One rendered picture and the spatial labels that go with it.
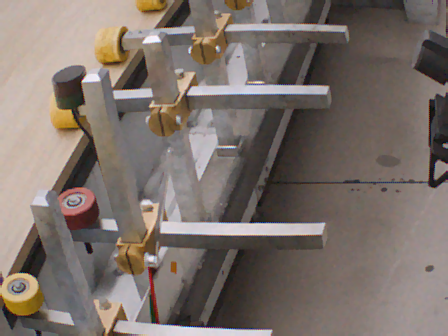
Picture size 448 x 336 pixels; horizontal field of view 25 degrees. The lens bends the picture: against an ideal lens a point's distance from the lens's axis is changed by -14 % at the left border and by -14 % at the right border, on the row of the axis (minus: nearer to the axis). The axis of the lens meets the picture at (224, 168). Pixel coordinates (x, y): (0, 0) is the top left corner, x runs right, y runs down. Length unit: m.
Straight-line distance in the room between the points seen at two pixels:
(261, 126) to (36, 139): 0.52
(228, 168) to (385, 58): 1.89
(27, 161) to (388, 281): 1.27
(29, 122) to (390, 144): 1.64
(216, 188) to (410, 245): 1.03
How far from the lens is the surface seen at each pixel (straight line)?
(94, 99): 1.66
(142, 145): 2.39
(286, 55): 2.61
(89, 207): 1.84
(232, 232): 1.79
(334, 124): 3.67
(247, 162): 2.25
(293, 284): 3.03
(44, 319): 1.72
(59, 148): 2.04
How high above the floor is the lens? 1.90
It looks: 32 degrees down
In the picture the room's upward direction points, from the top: 12 degrees counter-clockwise
